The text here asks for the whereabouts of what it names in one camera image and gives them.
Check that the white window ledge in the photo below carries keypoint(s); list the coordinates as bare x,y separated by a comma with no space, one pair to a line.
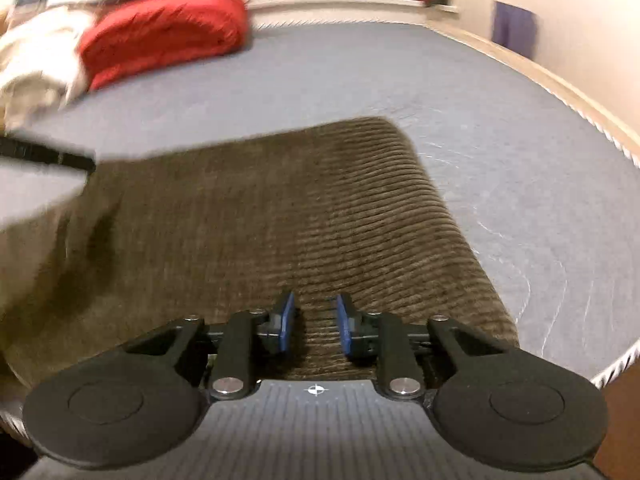
350,5

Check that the white folded blanket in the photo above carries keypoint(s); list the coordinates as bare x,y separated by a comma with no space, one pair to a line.
40,60

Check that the grey mattress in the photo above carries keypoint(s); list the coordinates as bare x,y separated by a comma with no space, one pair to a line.
500,110

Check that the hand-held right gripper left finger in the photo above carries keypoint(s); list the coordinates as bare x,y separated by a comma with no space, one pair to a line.
286,320

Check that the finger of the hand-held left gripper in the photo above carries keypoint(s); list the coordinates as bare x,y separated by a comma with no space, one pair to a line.
40,152

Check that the wooden bed frame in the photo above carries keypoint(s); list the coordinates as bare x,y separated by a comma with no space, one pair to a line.
575,90

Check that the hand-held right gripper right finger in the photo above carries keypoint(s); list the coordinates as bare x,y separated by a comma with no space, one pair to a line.
342,325

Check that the red folded blanket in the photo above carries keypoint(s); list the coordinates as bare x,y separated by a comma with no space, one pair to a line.
170,30

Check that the purple cloth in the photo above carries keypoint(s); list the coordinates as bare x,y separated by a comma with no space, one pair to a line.
515,27

